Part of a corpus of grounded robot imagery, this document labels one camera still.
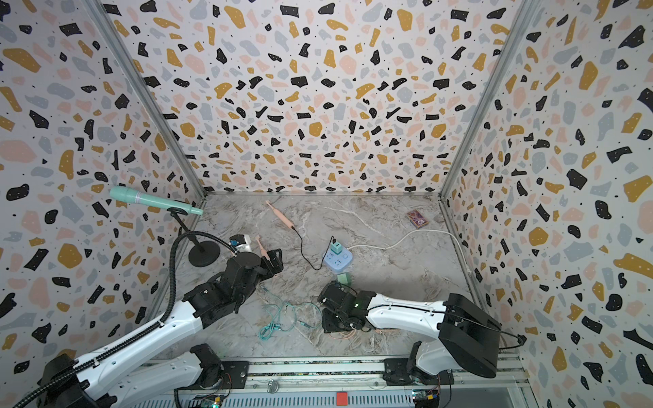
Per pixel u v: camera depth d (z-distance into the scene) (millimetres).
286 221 1096
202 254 964
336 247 948
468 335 429
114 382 417
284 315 856
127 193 718
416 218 1129
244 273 566
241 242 675
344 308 627
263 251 701
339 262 956
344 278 925
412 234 1088
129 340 438
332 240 975
